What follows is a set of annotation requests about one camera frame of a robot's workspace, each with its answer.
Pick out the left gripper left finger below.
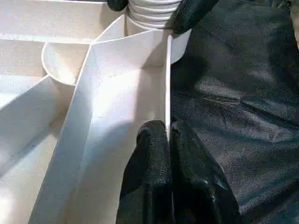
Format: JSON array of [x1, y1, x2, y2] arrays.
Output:
[[118, 119, 174, 224]]

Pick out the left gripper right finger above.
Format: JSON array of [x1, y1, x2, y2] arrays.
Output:
[[170, 116, 241, 224]]

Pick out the white plastic table leg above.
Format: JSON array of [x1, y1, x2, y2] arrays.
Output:
[[123, 0, 186, 30]]

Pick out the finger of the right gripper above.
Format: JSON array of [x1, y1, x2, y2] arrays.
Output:
[[106, 0, 129, 13], [166, 0, 209, 35]]

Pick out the white plastic table top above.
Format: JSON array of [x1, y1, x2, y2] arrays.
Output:
[[0, 0, 191, 224]]

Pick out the black mat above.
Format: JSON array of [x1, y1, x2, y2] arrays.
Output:
[[168, 0, 299, 224]]

